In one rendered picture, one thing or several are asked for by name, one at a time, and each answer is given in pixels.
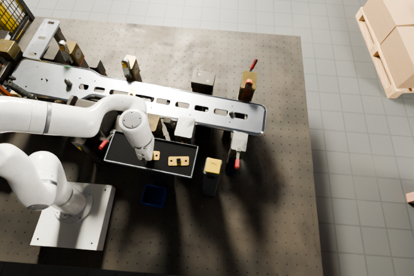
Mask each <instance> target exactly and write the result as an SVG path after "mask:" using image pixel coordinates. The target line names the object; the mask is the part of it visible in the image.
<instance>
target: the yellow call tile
mask: <svg viewBox="0 0 414 276"><path fill-rule="evenodd" d="M220 167H221V160H217V159H213V158H207V162H206V167H205V172H207V173H213V174H219V171H220Z"/></svg>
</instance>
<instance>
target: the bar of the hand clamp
mask: <svg viewBox="0 0 414 276"><path fill-rule="evenodd" d="M9 79H10V80H9V82H8V81H4V84H3V85H4V86H6V88H7V89H6V90H9V89H11V90H13V91H14V92H16V93H18V94H19V95H21V96H22V97H28V98H29V99H30V97H31V94H30V93H29V92H27V91H26V90H24V89H23V88H21V87H20V86H18V85H16V84H15V83H14V82H13V80H14V81H15V80H16V77H14V76H9Z"/></svg>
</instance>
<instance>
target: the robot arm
mask: <svg viewBox="0 0 414 276"><path fill-rule="evenodd" d="M112 110H118V111H122V112H123V113H122V115H121V116H120V118H119V126H120V128H121V130H122V131H123V133H124V135H125V136H126V138H127V140H128V141H129V143H130V144H131V146H132V147H133V148H135V151H136V155H137V157H138V159H140V160H141V159H142V162H143V164H147V161H151V160H152V158H153V157H152V156H153V146H154V136H153V134H152V132H151V129H150V126H149V123H148V117H147V105H146V102H145V100H144V99H142V98H140V97H136V96H133V95H125V94H112V95H108V96H106V97H104V98H103V99H100V100H99V101H98V102H97V103H95V104H94V105H93V106H91V107H88V108H82V107H75V106H71V105H63V104H59V103H52V102H43V101H39V100H31V99H23V98H18V97H9V96H0V133H3V132H25V133H33V134H46V135H55V136H70V137H94V136H95V135H96V134H97V133H98V131H99V128H100V125H101V122H102V119H103V117H104V114H106V113H107V112H109V111H112ZM0 176H1V177H3V178H5V180H6V181H7V182H8V183H9V185H10V187H11V189H12V191H13V193H14V195H15V196H16V198H17V200H18V201H19V202H20V203H21V204H22V206H24V207H25V208H27V209H30V210H33V211H40V210H45V209H47V208H49V207H50V206H51V207H53V208H54V212H55V215H56V216H57V218H58V219H59V220H61V221H62V222H65V223H75V222H78V221H80V220H82V219H84V218H85V217H86V216H87V215H88V214H89V212H90V211H91V209H92V206H93V202H94V198H93V195H92V192H91V191H90V190H89V189H88V188H87V187H85V186H82V185H71V184H70V183H69V182H67V179H66V176H65V172H64V170H63V167H62V164H61V162H60V160H59V159H58V158H57V157H56V156H55V155H54V154H52V153H50V152H45V151H40V152H35V153H33V154H31V155H30V156H27V155H26V154H25V153H24V152H23V151H21V150H20V149H19V148H17V147H16V146H14V145H12V144H0Z"/></svg>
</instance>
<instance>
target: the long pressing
mask: <svg viewBox="0 0 414 276"><path fill-rule="evenodd" d="M36 67H38V68H36ZM11 76H14V77H16V80H15V81H14V80H13V82H14V83H15V84H16V85H18V86H20V87H21V88H23V89H24V90H26V91H27V92H29V93H30V94H35V95H36V97H37V98H42V99H47V100H54V101H55V100H56V101H57V100H60V101H62V102H64V103H67V102H68V99H69V98H70V96H71V95H75V96H77V97H78V98H79V99H83V100H88V99H90V98H94V97H95V98H99V99H103V98H104V97H106V96H108V95H110V91H111V90H114V91H120V92H127V93H129V90H130V88H132V89H137V92H136V95H143V96H147V97H153V98H154V101H153V102H147V101H145V102H146V105H147V113H154V114H157V115H159V116H160V119H164V118H165V117H168V118H171V119H172V121H175V122H178V118H179V116H185V117H189V118H195V122H196V123H195V125H196V126H202V127H206V128H212V129H218V130H222V131H228V132H240V133H245V134H248V135H249V136H255V137H260V136H262V135H263V133H264V131H265V125H266V115H267V110H266V107H265V106H263V105H261V104H258V103H252V102H245V101H241V100H235V99H228V98H225V97H218V96H214V95H208V94H201V93H197V92H191V91H185V90H180V89H174V88H170V87H164V86H157V85H153V84H147V83H140V82H136V81H130V80H126V79H119V78H113V77H109V76H103V75H100V74H99V73H97V72H96V71H94V70H91V69H88V68H81V67H75V66H71V65H64V64H60V63H54V62H47V61H43V60H37V59H30V58H25V59H22V60H21V61H20V62H19V63H18V65H17V67H16V68H15V70H14V72H13V73H12V75H11ZM41 78H42V79H43V80H41ZM45 78H47V79H48V81H46V79H45ZM65 78H69V79H70V80H71V82H72V83H73V85H72V86H71V87H68V86H67V85H66V84H65V83H64V79H65ZM79 78H81V79H79ZM94 81H96V82H94ZM81 84H83V85H87V86H89V87H88V89H87V90H83V89H79V86H80V85H81ZM25 86H27V87H25ZM96 87H100V88H104V89H105V91H104V93H99V92H94V89H95V88H96ZM156 92H157V93H156ZM157 99H164V100H169V101H170V104H169V105H163V104H160V103H157V102H156V100H157ZM176 102H180V103H185V104H189V108H188V109H186V108H180V107H176ZM196 105H197V106H201V107H207V108H209V110H208V112H200V111H196V110H195V106H196ZM232 106H233V107H232ZM151 107H152V108H151ZM215 109H218V110H224V111H228V115H227V116H223V115H217V114H214V110H215ZM230 111H233V114H234V113H241V114H244V115H248V118H247V120H244V119H239V118H234V117H233V116H234V115H233V116H229V112H230ZM189 114H191V115H189Z"/></svg>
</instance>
